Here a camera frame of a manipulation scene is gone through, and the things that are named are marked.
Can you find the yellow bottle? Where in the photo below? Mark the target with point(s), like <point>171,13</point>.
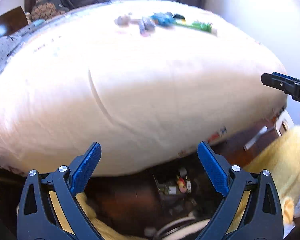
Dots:
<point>145,25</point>

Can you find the wall power socket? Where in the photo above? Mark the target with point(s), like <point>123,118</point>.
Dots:
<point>284,123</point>

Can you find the yellow fluffy rug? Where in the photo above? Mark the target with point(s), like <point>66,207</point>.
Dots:
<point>281,158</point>

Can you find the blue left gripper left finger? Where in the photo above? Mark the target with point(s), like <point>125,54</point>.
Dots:
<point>82,168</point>

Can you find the blue snack wrapper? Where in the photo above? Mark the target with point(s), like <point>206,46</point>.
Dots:
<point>163,19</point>

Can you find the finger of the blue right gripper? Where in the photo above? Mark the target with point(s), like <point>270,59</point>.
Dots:
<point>278,83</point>
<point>286,77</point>

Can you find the brown patterned pillow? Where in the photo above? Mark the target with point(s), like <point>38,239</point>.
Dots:
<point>47,9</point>

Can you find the cream cartoon print bed sheet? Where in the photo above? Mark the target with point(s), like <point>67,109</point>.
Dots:
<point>146,99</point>

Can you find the grey patterned duvet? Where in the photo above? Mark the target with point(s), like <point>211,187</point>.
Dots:
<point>9,43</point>

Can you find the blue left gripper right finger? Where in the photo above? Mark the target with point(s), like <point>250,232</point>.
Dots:
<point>216,168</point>

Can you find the green snack wrapper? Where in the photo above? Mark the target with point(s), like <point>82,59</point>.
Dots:
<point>196,25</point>

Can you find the dark wooden headboard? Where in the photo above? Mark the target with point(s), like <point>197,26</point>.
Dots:
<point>12,21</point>

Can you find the trash bin with litter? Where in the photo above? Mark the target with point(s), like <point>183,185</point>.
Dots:
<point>178,194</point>

